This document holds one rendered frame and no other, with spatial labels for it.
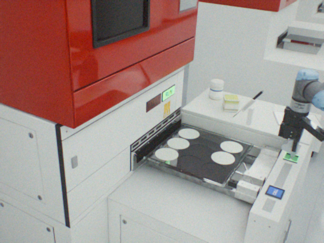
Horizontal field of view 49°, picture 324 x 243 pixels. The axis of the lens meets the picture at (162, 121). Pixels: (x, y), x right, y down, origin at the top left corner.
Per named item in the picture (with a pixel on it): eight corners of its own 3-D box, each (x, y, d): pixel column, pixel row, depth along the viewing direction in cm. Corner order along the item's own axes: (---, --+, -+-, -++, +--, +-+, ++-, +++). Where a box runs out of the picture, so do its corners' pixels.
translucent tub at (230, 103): (222, 112, 179) (224, 99, 176) (221, 105, 186) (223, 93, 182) (238, 113, 179) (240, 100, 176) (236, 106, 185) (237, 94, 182)
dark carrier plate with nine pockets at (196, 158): (146, 157, 152) (146, 155, 152) (182, 125, 179) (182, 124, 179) (222, 184, 138) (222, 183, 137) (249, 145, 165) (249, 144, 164)
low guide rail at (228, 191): (148, 166, 159) (149, 160, 158) (151, 164, 161) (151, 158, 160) (259, 207, 138) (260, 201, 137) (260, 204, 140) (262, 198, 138)
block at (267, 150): (260, 152, 162) (261, 146, 161) (262, 149, 165) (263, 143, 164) (277, 157, 159) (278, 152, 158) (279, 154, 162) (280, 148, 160)
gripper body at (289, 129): (281, 129, 146) (288, 102, 140) (303, 136, 142) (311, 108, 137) (277, 137, 140) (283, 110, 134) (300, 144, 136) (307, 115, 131)
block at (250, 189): (236, 190, 137) (236, 183, 136) (238, 185, 140) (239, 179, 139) (256, 197, 134) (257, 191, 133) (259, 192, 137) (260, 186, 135)
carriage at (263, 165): (234, 197, 138) (235, 191, 137) (261, 154, 166) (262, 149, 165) (254, 205, 135) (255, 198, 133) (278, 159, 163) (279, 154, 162)
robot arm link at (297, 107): (314, 98, 135) (310, 105, 128) (311, 109, 137) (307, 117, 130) (293, 93, 138) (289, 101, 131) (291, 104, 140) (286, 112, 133)
